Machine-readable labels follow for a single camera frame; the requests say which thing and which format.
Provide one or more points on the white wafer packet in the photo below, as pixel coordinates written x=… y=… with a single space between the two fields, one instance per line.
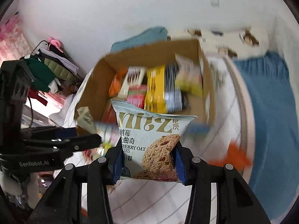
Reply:
x=134 y=77

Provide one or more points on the white waffle blanket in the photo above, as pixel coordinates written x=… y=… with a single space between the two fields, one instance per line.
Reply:
x=283 y=39

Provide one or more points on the red snack packet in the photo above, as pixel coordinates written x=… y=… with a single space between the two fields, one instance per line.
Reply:
x=136 y=96

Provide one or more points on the colourful candy bag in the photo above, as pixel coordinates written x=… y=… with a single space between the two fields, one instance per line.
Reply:
x=105 y=130

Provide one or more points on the bear print pillow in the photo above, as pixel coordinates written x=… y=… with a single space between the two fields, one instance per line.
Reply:
x=257 y=42

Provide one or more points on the white floral quilt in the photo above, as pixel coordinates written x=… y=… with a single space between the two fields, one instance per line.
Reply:
x=151 y=203

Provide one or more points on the large yellow black packet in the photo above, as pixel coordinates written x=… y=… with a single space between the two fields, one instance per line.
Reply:
x=156 y=91

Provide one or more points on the pink patterned curtain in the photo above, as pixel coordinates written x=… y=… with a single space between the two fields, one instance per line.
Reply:
x=11 y=35

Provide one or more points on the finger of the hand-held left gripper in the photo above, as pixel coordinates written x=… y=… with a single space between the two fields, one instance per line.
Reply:
x=81 y=142
x=66 y=132

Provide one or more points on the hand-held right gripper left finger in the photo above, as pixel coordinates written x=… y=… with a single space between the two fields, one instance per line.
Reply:
x=116 y=168

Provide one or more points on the pink plush toy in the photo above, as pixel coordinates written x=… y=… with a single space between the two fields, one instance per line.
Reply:
x=55 y=42

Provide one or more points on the red garment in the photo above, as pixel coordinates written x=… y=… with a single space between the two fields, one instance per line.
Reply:
x=35 y=96

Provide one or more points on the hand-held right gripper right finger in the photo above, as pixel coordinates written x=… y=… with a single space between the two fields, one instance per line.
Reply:
x=181 y=165

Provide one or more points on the pinched orange snack packet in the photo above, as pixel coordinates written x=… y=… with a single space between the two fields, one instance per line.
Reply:
x=233 y=155

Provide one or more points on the cream yellow-edged snack packet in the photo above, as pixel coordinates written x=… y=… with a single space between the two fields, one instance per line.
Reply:
x=189 y=79

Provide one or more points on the cardboard box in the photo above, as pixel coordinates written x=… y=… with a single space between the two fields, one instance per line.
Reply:
x=93 y=93

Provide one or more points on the black clothes rack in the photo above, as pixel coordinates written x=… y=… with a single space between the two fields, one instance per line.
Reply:
x=38 y=45

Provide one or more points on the blue bedsheet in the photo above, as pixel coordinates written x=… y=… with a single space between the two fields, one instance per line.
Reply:
x=268 y=109

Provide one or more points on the olive puffer jacket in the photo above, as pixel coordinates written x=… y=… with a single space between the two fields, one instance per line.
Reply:
x=58 y=68

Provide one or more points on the teal folded towel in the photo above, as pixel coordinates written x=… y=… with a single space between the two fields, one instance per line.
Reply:
x=144 y=37

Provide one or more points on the white wall switch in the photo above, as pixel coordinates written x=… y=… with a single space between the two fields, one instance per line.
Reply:
x=214 y=1

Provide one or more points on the pale blue cookie packet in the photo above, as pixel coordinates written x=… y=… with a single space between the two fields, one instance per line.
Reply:
x=149 y=140

